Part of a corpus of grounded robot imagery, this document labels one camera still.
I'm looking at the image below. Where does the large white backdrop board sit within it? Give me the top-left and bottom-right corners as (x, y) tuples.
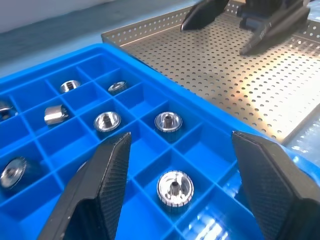
(0, 0), (193, 35)

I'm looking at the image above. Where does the blue plastic compartment tray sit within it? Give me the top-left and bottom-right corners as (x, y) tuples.
(0, 42), (320, 240)

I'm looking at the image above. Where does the small metal roller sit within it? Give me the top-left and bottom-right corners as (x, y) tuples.
(59, 79), (82, 94)
(156, 169), (195, 215)
(0, 99), (15, 122)
(93, 111), (123, 133)
(153, 111), (183, 143)
(107, 80), (129, 96)
(43, 104), (69, 126)
(0, 156), (28, 191)

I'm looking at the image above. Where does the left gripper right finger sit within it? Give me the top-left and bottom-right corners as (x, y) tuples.
(231, 130), (320, 240)

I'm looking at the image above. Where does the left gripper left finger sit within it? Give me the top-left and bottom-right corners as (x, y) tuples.
(37, 131), (133, 240)

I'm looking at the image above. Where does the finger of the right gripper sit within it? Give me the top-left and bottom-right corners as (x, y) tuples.
(239, 0), (311, 56)
(179, 0), (231, 32)

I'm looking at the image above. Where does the perforated steel tray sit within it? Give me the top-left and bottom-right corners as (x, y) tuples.
(101, 0), (320, 145)

